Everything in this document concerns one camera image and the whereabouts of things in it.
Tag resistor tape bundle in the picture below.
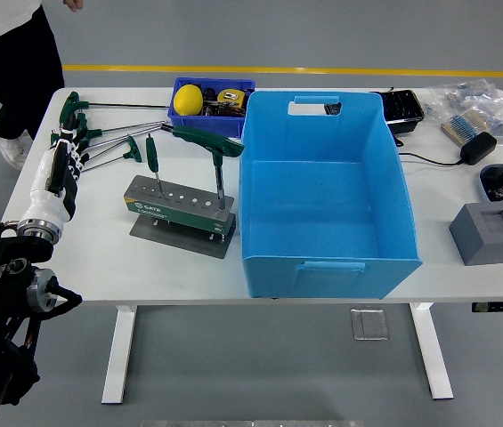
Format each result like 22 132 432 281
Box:
440 109 489 147

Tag clear bags of components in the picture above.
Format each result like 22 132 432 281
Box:
422 78 503 146

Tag black power adapter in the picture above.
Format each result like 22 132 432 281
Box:
459 131 499 166

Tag metal floor plate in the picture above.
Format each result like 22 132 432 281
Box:
350 307 390 342

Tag white table leg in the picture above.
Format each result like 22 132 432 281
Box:
101 304 139 406
409 302 455 400

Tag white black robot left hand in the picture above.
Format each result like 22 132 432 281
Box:
18 116 93 229

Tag black adapter cable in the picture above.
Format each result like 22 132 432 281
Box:
393 133 465 167

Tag small dark blue parts bin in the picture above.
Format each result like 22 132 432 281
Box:
167 77 257 140

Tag yellow ball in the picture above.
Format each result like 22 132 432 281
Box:
173 84 205 117

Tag yellow tape measure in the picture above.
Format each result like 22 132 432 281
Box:
216 87 255 109

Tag grey foam block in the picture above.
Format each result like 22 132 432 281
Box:
449 202 503 267

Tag large light blue plastic box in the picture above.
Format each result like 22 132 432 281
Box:
238 90 425 300

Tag green grey hex key stand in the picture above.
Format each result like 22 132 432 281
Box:
123 174 238 260

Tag small green T-handle hex key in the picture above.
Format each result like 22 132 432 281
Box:
145 135 165 197

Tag person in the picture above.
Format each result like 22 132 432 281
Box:
0 0 85 171

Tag green T-handle key, thin black shaft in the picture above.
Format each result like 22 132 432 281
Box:
59 91 171 130

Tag black parts in bin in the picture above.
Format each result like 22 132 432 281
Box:
201 87 247 119

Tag large green T-handle hex key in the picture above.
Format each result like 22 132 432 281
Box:
161 124 246 211

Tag black plastic tray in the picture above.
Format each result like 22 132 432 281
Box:
369 88 426 136

